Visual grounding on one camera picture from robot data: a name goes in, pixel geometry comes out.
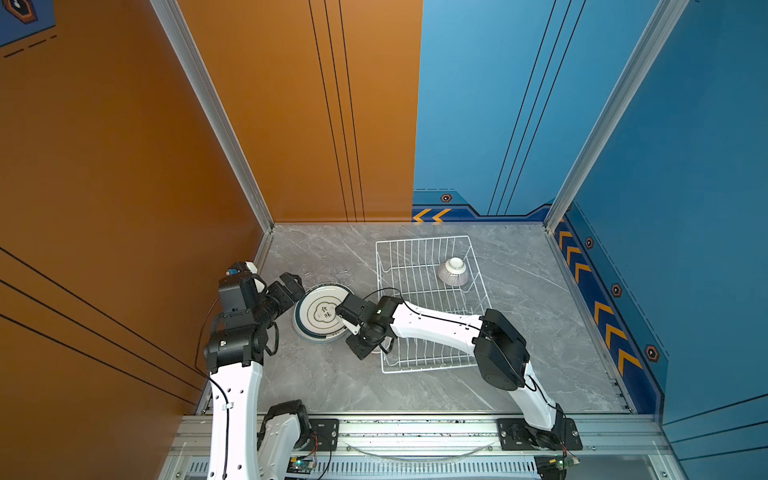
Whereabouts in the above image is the white plate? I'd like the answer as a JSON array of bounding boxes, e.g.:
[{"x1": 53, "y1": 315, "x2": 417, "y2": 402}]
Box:
[{"x1": 292, "y1": 283, "x2": 352, "y2": 343}]

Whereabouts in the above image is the white wire dish rack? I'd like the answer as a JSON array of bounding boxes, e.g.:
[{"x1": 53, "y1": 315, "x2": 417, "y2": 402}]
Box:
[{"x1": 375, "y1": 235, "x2": 491, "y2": 374}]

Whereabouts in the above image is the white small bowl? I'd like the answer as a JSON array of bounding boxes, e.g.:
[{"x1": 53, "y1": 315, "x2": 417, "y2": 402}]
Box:
[{"x1": 436, "y1": 257, "x2": 470, "y2": 288}]

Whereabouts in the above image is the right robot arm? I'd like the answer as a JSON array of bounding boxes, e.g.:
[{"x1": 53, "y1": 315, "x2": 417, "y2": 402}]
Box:
[{"x1": 335, "y1": 294, "x2": 566, "y2": 450}]

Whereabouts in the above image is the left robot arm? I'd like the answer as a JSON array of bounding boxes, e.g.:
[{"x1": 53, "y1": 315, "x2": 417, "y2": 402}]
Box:
[{"x1": 203, "y1": 262, "x2": 310, "y2": 479}]

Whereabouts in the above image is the left circuit board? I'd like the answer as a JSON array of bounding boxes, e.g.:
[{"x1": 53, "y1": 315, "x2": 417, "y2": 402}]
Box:
[{"x1": 287, "y1": 456, "x2": 317, "y2": 475}]

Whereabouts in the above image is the circuit board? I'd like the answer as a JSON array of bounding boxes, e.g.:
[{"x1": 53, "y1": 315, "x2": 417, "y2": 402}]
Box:
[
  {"x1": 287, "y1": 456, "x2": 317, "y2": 475},
  {"x1": 534, "y1": 456, "x2": 581, "y2": 480}
]

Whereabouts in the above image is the right circuit board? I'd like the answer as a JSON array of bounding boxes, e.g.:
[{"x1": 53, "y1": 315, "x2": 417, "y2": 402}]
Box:
[{"x1": 534, "y1": 456, "x2": 581, "y2": 480}]

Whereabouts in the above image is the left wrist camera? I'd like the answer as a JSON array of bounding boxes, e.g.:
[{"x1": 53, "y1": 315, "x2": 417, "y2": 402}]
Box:
[{"x1": 225, "y1": 261, "x2": 267, "y2": 293}]

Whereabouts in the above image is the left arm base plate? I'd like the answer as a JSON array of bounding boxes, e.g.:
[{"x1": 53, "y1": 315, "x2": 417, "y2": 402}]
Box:
[{"x1": 296, "y1": 417, "x2": 340, "y2": 452}]

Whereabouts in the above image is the aluminium front rail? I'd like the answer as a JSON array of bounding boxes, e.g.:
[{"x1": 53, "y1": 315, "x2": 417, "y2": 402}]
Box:
[{"x1": 160, "y1": 413, "x2": 684, "y2": 479}]

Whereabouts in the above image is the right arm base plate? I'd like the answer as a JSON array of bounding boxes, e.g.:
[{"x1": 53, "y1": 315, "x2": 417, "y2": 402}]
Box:
[{"x1": 496, "y1": 417, "x2": 583, "y2": 451}]

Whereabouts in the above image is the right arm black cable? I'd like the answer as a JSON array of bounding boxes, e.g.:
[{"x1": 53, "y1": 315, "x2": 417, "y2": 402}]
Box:
[{"x1": 362, "y1": 286, "x2": 571, "y2": 448}]

